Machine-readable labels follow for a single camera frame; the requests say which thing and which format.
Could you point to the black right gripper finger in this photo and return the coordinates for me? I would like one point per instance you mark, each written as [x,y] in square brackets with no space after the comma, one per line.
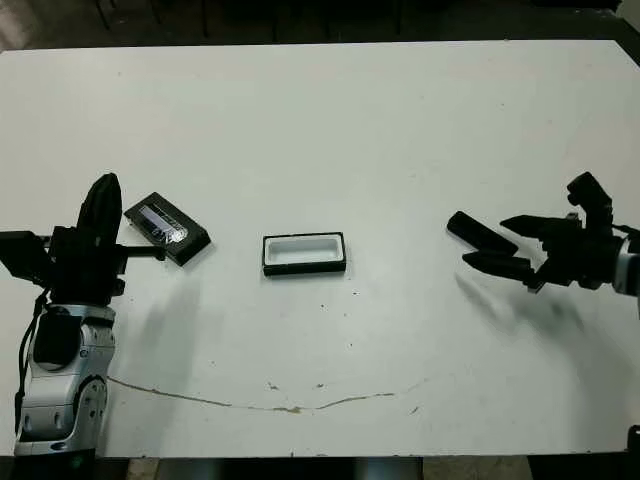
[500,267]
[530,226]

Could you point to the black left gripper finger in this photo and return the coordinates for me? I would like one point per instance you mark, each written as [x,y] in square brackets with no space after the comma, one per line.
[92,215]
[112,210]

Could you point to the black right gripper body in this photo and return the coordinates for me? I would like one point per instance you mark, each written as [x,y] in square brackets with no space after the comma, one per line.
[580,255]

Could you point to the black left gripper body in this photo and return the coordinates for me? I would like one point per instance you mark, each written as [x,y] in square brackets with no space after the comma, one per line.
[85,270]

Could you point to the black camera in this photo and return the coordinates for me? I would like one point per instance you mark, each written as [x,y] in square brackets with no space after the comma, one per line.
[475,230]

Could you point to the black glossy box lid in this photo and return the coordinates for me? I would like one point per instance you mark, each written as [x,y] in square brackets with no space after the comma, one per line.
[185,245]

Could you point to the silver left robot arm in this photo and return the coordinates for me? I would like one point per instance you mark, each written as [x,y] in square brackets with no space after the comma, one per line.
[60,395]

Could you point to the black box base white insert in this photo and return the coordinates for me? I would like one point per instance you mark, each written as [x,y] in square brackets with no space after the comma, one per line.
[300,270]

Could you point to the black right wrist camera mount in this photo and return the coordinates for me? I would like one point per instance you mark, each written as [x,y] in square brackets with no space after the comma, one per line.
[590,197]

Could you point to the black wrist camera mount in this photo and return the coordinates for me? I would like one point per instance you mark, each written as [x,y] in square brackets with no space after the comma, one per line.
[590,197]
[20,257]

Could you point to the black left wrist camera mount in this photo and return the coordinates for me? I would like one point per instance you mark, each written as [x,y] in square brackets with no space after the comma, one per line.
[20,257]

